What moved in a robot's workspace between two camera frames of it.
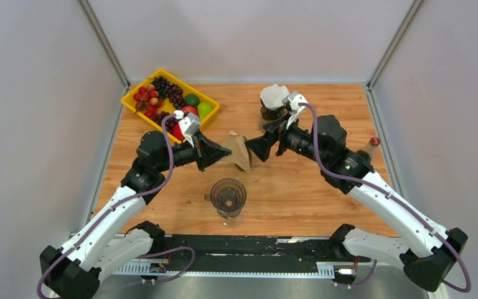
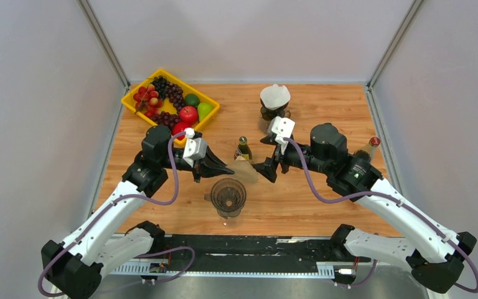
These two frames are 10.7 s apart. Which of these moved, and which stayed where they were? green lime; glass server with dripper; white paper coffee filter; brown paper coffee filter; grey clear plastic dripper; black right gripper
Moved: black right gripper; brown paper coffee filter
Stayed: grey clear plastic dripper; glass server with dripper; green lime; white paper coffee filter
